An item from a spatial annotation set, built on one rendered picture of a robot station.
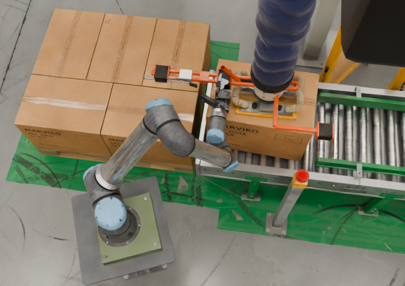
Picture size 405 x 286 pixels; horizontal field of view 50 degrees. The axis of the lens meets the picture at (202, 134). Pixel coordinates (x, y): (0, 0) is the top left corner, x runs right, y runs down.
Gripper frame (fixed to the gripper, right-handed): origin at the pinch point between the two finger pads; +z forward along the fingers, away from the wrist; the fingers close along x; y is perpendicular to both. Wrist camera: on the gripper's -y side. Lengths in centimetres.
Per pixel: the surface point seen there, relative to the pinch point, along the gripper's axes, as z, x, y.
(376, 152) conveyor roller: -10, -55, 101
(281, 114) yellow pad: -12.3, -10.9, 36.1
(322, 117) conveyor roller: 10, -54, 66
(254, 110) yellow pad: -11.9, -10.6, 21.0
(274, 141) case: -21, -30, 35
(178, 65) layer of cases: 40, -53, -35
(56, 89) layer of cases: 10, -51, -116
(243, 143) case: -20.0, -40.4, 16.8
